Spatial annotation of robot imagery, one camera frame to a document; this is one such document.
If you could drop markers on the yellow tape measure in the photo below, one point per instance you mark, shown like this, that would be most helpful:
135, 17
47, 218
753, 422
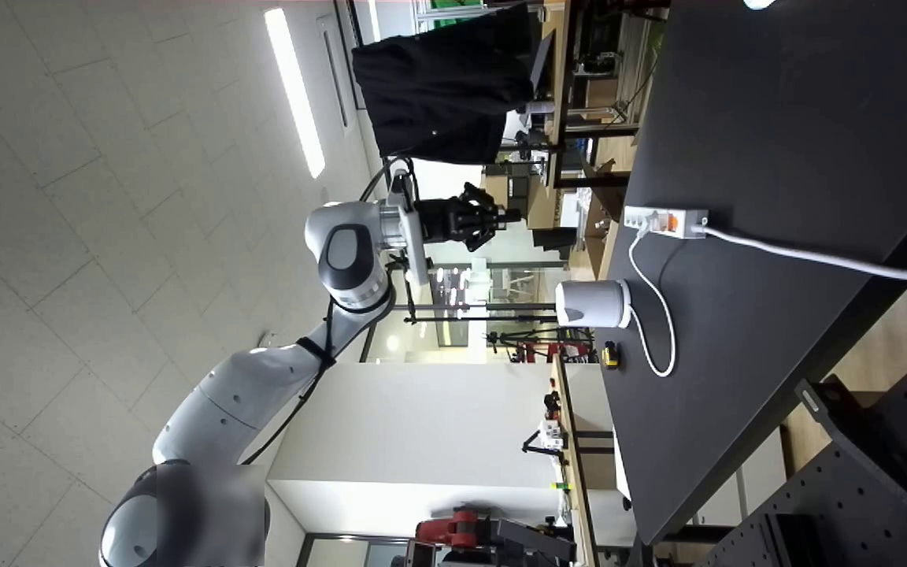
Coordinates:
613, 358

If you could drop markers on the red machine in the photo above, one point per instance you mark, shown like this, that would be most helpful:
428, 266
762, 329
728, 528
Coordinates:
454, 528

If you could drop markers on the white ceiling light strip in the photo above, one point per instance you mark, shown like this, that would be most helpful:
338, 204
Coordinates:
297, 96

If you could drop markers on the black hanging cloth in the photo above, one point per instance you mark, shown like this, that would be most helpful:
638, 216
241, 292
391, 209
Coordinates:
443, 96

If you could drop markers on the white electric kettle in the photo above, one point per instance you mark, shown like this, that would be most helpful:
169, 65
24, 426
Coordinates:
594, 305

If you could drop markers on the black perforated board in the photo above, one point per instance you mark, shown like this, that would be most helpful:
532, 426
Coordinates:
874, 494

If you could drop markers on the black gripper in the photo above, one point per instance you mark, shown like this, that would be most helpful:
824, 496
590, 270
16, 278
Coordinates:
447, 218

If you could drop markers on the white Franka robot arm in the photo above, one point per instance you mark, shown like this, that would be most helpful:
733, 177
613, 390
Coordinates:
234, 397

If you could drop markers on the white cabinet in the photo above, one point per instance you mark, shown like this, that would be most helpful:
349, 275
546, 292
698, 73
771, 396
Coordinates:
424, 442

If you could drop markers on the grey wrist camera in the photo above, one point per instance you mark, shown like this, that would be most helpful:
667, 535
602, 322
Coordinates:
403, 177

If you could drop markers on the wooden workbench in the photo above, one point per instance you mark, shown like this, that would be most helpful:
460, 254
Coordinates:
578, 474

